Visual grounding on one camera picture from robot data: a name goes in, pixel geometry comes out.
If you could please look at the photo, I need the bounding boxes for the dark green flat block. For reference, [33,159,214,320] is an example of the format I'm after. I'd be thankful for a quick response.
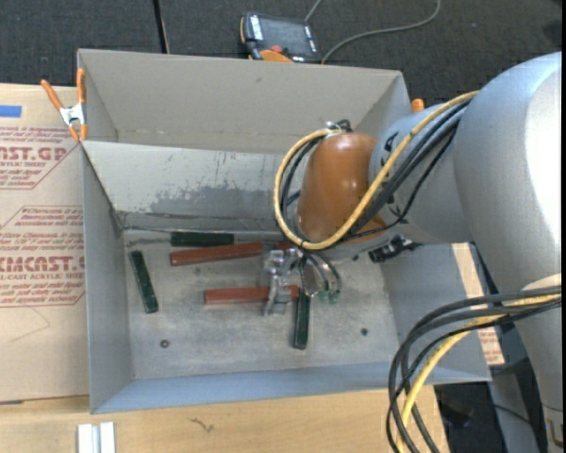
[170,231,236,248]
[291,288,312,351]
[128,250,160,314]

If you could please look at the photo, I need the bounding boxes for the red-brown flat block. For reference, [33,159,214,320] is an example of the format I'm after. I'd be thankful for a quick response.
[170,241,294,267]
[204,285,301,307]

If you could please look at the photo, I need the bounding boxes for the grey metal bin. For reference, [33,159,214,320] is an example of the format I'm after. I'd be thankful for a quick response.
[76,48,494,415]

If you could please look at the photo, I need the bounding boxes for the brown cardboard board red print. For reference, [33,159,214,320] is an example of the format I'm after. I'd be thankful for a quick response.
[0,81,507,406]

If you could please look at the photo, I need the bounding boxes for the black cylinder on white bracket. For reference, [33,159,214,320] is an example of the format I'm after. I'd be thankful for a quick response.
[367,235,419,263]

